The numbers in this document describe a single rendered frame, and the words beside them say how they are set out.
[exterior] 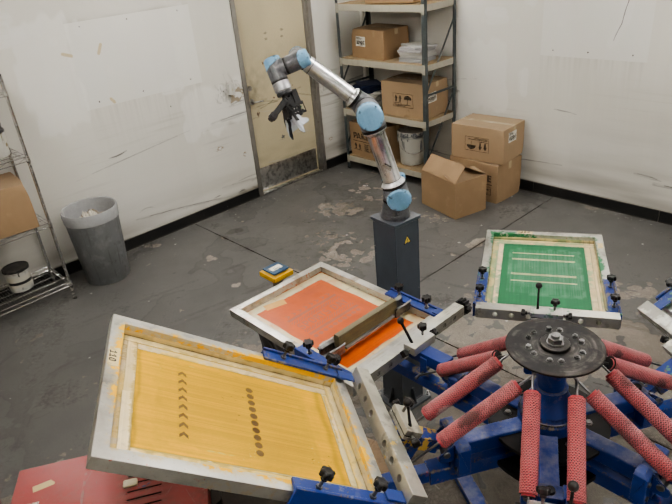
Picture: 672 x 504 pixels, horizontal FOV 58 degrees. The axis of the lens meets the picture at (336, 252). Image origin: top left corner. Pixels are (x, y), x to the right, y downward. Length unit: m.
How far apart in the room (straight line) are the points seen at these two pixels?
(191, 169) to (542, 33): 3.54
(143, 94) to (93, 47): 0.58
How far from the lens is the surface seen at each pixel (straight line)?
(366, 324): 2.57
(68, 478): 2.13
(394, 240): 3.05
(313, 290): 2.99
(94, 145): 5.74
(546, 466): 2.04
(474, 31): 6.49
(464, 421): 1.94
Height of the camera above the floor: 2.50
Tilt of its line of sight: 28 degrees down
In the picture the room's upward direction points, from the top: 6 degrees counter-clockwise
